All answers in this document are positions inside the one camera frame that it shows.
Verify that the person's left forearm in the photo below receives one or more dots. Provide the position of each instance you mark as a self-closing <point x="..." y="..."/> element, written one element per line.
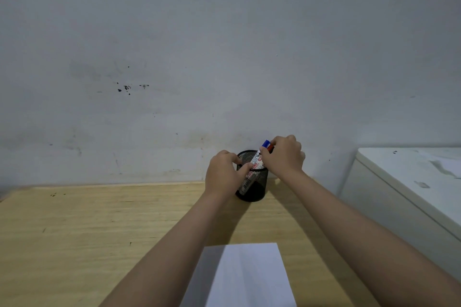
<point x="169" y="249"/>

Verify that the person's right hand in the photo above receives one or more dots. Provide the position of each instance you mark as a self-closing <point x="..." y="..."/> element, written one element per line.
<point x="284" y="159"/>

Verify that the blue capped marker pen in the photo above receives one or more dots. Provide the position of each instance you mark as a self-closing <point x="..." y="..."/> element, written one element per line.
<point x="260" y="156"/>

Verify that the white cabinet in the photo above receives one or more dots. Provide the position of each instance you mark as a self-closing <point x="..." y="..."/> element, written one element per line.
<point x="407" y="195"/>

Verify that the person's left hand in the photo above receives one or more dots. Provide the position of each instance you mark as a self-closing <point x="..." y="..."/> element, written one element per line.
<point x="221" y="175"/>

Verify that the person's left thumb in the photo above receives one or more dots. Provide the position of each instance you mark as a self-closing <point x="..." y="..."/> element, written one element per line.
<point x="245" y="170"/>

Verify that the black mesh pen holder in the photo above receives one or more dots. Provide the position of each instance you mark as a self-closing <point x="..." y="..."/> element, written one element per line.
<point x="256" y="182"/>

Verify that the white paper sheet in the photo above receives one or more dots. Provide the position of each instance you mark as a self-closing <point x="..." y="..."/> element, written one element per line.
<point x="239" y="276"/>

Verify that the person's right forearm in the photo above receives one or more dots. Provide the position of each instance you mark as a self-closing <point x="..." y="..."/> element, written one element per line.
<point x="367" y="242"/>

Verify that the person's right thumb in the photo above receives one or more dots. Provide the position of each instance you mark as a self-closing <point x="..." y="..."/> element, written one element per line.
<point x="264" y="155"/>

